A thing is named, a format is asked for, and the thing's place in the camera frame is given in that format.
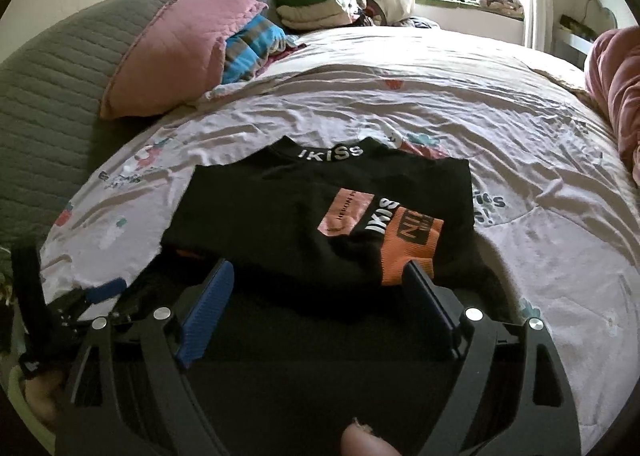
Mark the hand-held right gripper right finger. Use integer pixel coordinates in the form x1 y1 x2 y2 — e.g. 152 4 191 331
400 260 583 456

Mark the grey quilted headboard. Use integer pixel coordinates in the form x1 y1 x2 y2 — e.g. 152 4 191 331
0 0 273 257

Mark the strawberry printed quilt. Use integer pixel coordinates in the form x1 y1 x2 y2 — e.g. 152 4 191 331
37 26 640 442

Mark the black printed t-shirt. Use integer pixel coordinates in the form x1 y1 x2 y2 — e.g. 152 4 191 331
115 135 518 456

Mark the blue striped cloth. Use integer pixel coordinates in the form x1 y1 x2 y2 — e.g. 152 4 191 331
222 13 301 84

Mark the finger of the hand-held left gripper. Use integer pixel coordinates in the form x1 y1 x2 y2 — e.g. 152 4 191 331
75 277 127 309

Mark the dark cloth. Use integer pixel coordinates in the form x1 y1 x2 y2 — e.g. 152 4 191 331
395 16 441 32

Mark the stack of folded clothes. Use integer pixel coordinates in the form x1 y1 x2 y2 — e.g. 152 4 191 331
275 0 388 32

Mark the pink quilted pillow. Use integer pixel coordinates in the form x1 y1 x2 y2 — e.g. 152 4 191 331
99 0 271 119

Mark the white side table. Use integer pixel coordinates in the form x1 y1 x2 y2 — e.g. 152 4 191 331
555 0 621 69

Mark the mixed cloth pile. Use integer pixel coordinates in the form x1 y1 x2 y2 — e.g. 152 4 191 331
415 0 526 19

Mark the person's right hand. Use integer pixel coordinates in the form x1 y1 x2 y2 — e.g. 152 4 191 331
340 418 401 456

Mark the person's left hand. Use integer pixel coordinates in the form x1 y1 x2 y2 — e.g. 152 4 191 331
25 371 66 424

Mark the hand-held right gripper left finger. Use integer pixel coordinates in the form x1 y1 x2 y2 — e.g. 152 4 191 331
55 258 236 456

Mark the pink blanket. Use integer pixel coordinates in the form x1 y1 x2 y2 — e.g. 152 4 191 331
584 26 640 187

